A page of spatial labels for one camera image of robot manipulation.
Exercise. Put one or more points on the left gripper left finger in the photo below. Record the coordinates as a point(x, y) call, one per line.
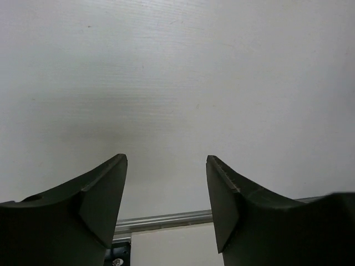
point(70, 224)

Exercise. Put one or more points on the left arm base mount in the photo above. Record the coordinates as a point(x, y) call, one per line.
point(118, 254)

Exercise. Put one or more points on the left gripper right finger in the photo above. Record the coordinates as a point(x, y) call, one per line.
point(255, 226)

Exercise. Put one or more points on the aluminium rail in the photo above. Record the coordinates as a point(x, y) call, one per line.
point(143, 224)

